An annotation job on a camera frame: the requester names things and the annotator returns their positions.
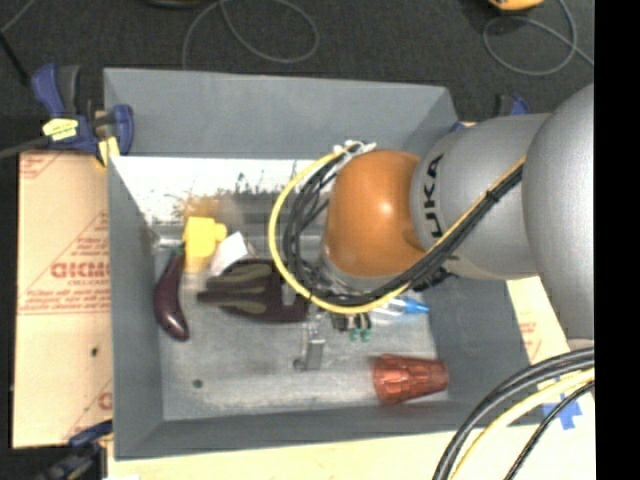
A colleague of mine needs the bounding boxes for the dark purple striped glove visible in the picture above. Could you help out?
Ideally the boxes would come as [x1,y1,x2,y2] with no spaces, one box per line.
[196,259,312,325]

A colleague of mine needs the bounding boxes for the clear plastic bottle blue cap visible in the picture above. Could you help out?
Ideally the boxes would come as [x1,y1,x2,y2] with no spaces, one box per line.
[372,295,431,325]

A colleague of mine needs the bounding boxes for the red-brown ribbed plastic cup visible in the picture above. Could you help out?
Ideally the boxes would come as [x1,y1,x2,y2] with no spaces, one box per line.
[371,352,451,406]

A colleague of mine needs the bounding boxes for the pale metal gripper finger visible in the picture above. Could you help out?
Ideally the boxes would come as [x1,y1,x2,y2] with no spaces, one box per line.
[292,328,308,372]
[307,336,326,372]

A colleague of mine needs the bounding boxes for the white paper piece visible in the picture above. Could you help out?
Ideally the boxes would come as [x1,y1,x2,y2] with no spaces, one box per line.
[208,231,251,277]

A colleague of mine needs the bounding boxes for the brown cardboard board red print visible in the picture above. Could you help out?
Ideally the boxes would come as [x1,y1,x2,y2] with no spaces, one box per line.
[10,150,572,450]

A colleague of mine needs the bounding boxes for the yellow toy block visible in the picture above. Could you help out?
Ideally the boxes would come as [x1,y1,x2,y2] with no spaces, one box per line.
[181,216,229,274]

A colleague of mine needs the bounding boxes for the purple toy eggplant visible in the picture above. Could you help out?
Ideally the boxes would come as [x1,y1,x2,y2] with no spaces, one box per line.
[152,247,192,342]

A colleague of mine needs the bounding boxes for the grey metal bin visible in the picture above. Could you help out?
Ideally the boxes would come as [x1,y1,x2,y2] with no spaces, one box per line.
[102,67,534,460]

